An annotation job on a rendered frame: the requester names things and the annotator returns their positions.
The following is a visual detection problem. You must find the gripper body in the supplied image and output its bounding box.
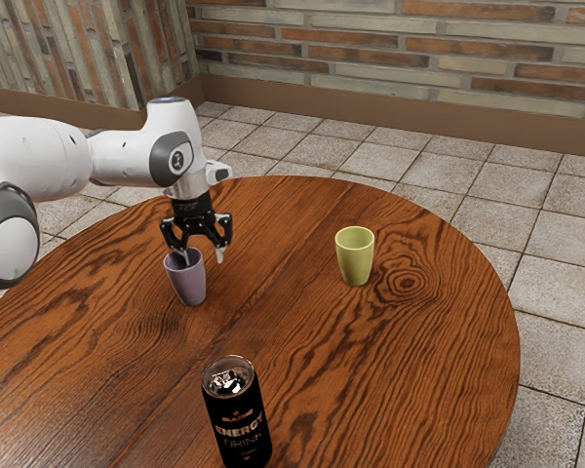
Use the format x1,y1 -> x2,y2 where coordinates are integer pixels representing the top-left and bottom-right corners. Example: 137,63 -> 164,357
169,190 -> 216,234

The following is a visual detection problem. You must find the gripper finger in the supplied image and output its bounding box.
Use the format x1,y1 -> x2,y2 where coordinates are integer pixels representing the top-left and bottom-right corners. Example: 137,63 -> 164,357
159,216 -> 192,267
204,211 -> 234,265

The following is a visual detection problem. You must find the purple cup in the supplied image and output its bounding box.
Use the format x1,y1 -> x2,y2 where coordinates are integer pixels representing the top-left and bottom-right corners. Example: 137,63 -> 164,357
163,247 -> 208,308

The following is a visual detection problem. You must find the green cup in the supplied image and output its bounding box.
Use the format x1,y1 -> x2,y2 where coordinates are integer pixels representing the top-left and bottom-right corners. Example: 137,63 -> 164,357
334,225 -> 375,288

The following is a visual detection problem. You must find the black drink can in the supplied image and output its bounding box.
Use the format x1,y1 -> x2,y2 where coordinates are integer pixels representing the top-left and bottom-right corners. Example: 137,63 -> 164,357
201,355 -> 274,468

